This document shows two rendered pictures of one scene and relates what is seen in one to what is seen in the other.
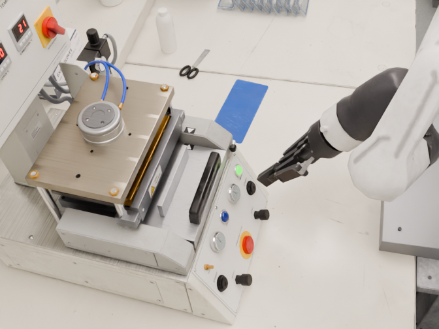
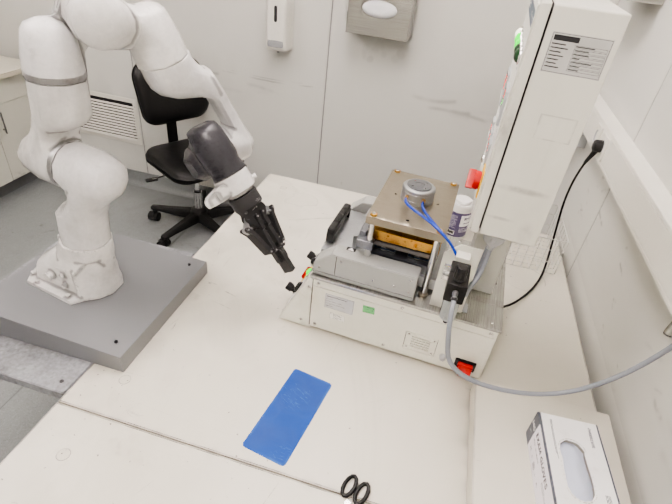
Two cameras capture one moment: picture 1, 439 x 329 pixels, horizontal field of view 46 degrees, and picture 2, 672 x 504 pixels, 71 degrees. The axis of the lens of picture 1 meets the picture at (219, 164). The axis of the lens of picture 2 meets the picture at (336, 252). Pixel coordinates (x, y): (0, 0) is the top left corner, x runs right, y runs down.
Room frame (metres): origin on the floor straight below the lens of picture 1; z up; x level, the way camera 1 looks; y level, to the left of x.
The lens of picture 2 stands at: (1.63, -0.08, 1.64)
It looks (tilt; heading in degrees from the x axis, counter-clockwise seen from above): 35 degrees down; 174
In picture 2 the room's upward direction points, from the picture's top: 7 degrees clockwise
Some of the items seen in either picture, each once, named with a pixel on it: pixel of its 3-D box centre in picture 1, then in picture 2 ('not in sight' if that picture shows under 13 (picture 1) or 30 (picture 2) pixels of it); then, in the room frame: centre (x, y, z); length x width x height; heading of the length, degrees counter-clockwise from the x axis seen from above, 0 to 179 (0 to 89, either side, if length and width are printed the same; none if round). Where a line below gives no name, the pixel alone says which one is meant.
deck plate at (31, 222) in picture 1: (109, 183); (415, 262); (0.66, 0.24, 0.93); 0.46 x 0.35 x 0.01; 69
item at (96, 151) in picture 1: (95, 128); (425, 215); (0.68, 0.23, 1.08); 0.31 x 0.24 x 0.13; 159
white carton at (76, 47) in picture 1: (48, 62); (572, 481); (1.19, 0.46, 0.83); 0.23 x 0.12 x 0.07; 166
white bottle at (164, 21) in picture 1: (166, 30); not in sight; (1.29, 0.12, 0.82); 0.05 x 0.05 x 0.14
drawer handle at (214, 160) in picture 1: (205, 186); (339, 221); (0.58, 0.03, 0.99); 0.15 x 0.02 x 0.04; 159
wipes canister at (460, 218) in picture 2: not in sight; (458, 216); (0.23, 0.49, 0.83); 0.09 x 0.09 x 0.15
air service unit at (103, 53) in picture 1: (97, 64); (452, 287); (0.90, 0.25, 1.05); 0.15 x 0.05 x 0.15; 159
